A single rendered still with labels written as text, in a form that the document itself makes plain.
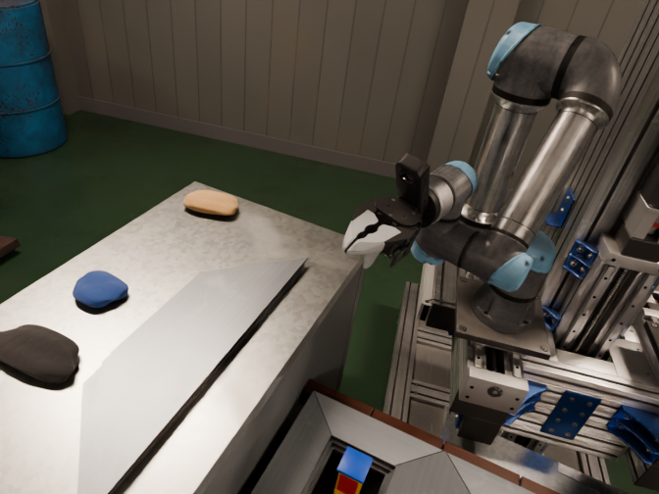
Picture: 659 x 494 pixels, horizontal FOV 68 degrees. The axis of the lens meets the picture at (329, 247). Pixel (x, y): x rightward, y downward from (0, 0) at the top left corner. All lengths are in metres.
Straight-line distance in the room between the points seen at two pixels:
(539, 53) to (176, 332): 0.88
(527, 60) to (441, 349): 1.57
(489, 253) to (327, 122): 3.22
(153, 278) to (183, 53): 3.22
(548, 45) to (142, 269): 0.99
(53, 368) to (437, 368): 1.62
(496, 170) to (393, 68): 2.75
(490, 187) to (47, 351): 0.96
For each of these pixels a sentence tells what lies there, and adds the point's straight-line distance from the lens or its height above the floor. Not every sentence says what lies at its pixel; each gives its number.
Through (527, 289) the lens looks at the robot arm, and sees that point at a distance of 1.20.
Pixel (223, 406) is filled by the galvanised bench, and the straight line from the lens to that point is 0.97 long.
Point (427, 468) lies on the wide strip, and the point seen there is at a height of 0.85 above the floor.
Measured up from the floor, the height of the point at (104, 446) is 1.07.
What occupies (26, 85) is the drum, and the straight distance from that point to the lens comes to 4.08.
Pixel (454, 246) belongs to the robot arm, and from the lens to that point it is 0.91.
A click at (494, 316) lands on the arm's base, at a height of 1.07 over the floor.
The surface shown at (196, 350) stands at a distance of 1.03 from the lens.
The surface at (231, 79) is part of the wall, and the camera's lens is 4.18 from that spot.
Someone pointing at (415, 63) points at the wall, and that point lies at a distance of 3.79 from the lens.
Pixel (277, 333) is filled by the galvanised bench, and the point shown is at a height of 1.05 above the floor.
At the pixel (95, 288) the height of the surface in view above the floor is 1.08.
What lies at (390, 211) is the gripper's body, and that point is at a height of 1.47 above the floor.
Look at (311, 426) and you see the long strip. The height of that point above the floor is 0.85.
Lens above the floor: 1.84
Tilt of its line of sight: 36 degrees down
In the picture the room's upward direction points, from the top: 9 degrees clockwise
